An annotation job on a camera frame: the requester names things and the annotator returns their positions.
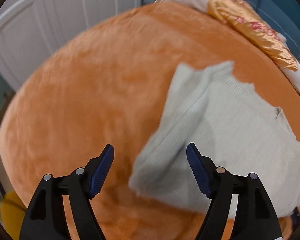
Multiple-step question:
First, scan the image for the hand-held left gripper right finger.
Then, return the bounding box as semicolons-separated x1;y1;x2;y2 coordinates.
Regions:
186;142;283;240

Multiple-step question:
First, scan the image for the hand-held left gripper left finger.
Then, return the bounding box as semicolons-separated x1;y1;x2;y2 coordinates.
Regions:
19;144;115;240

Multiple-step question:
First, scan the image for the cream sweater with black hearts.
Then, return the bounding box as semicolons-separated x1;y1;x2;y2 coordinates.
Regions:
129;60;300;218

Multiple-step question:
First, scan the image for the orange plush blanket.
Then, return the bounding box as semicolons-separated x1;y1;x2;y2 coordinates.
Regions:
0;1;300;240

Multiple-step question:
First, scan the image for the yellow plastic object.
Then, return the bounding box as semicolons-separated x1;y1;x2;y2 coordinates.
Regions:
0;191;27;240

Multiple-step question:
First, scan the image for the orange floral satin pillow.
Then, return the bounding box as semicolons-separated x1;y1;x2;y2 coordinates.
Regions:
207;0;299;72

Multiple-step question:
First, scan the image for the white panelled wardrobe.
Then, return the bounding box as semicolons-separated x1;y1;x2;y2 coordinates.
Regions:
0;0;172;92

